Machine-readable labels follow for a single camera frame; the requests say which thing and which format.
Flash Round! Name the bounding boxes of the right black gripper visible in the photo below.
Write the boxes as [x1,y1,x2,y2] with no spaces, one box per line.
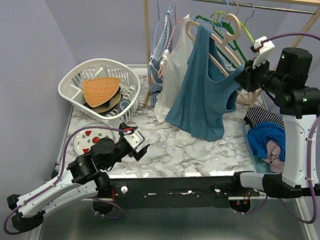
[234,55,287,95]

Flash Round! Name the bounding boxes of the beige wooden hanger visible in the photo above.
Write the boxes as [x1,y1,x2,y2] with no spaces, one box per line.
[185,13,263,105]

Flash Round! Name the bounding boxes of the teal blue tank top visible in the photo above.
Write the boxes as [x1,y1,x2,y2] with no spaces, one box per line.
[165,25,244,142]

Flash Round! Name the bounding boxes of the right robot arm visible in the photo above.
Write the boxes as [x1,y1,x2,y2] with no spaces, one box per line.
[230,47,320,199]

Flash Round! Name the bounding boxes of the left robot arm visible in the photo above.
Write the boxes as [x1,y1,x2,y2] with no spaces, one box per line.
[3,122,148,235]

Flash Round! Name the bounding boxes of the dark green plastic hanger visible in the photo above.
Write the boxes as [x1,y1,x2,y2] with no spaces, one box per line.
[195,14,246,63]

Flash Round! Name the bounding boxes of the white tank top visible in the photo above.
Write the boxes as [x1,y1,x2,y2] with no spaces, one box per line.
[153,14,201,148]

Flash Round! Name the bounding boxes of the lime green hanger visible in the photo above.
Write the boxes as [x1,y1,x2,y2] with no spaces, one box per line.
[209,1,255,43]

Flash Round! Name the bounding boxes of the light blue plastic hanger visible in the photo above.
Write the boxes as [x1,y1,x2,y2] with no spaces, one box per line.
[194,0,237,69]

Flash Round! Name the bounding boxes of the black white striped garment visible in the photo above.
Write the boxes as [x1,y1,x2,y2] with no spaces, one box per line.
[244,106,285,129]

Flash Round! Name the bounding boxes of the dark plates in basket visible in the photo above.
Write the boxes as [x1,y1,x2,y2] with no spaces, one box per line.
[84,87,131,117]

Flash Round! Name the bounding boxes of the watermelon pattern plate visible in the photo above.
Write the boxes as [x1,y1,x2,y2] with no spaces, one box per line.
[73,128,116,156]

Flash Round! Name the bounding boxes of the bright blue garment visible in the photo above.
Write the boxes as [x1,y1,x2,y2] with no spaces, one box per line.
[247,122,286,162]

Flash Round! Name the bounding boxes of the orange woven mat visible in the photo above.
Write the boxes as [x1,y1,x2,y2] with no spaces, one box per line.
[82,77,121,108]

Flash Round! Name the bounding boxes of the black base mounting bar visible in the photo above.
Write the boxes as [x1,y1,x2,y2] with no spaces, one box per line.
[97,175,260,209]

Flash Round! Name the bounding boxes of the pink garment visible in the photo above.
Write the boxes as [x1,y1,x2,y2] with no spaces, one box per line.
[264,140,285,174]

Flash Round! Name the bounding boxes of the white plastic laundry basket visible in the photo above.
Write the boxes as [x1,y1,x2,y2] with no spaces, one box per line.
[58,58,141,127]

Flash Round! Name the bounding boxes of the blue striped garment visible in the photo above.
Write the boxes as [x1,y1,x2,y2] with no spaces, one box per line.
[148,10,173,107]

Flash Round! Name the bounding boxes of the teal plastic bin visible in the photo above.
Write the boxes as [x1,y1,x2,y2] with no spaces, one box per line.
[242,122,275,173]

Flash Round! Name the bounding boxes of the wooden clothes rack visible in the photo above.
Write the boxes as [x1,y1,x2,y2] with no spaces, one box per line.
[143,0,320,107]

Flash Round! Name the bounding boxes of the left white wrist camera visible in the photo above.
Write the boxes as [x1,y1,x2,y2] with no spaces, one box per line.
[124,131,145,150]

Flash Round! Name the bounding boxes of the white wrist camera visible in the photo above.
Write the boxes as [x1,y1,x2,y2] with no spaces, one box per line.
[124,131,145,150]
[251,36,275,69]

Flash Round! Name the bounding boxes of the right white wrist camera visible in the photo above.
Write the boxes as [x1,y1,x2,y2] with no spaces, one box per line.
[251,36,275,69]

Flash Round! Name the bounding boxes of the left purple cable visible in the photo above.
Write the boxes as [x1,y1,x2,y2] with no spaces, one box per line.
[2,126,131,235]

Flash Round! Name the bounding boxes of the purple cable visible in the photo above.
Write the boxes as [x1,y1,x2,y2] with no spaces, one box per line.
[2,126,131,235]
[259,32,320,225]

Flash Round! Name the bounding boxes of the pink wire hanger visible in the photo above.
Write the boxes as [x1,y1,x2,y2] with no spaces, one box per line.
[158,0,192,78]

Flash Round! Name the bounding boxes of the light blue wire hanger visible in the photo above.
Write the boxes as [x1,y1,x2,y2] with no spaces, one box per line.
[152,0,173,59]

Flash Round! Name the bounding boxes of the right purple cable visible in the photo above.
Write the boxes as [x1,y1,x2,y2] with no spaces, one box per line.
[259,32,320,225]

